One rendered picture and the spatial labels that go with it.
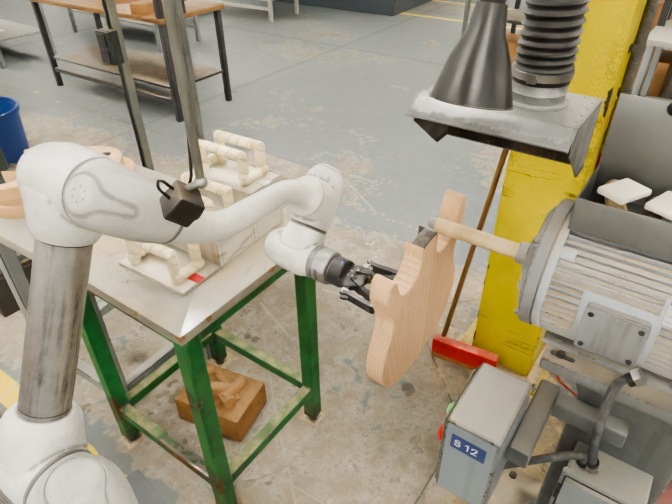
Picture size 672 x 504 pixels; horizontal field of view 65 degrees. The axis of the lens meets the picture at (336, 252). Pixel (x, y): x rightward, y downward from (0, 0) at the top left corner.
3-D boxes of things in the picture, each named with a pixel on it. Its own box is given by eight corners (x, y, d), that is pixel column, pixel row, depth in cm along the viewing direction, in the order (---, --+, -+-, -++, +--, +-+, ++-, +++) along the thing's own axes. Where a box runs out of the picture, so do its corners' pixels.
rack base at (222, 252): (256, 241, 166) (253, 216, 161) (221, 269, 155) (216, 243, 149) (192, 218, 178) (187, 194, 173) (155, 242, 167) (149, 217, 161)
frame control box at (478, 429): (584, 481, 107) (624, 399, 92) (552, 575, 93) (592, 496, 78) (471, 423, 119) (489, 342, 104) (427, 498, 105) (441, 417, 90)
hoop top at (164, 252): (179, 259, 144) (177, 249, 142) (171, 265, 142) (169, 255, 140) (130, 237, 153) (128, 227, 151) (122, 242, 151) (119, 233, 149)
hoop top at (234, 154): (249, 160, 157) (248, 150, 155) (242, 164, 154) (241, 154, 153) (200, 145, 165) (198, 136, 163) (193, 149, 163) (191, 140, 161)
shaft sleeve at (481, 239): (521, 249, 108) (522, 241, 105) (515, 262, 107) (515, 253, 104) (441, 223, 116) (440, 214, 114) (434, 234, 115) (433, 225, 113)
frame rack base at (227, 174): (284, 220, 176) (280, 174, 166) (256, 242, 166) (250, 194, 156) (222, 199, 188) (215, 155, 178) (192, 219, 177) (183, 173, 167)
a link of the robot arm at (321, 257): (307, 284, 136) (326, 293, 134) (303, 258, 130) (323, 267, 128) (328, 264, 142) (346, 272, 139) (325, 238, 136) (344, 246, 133)
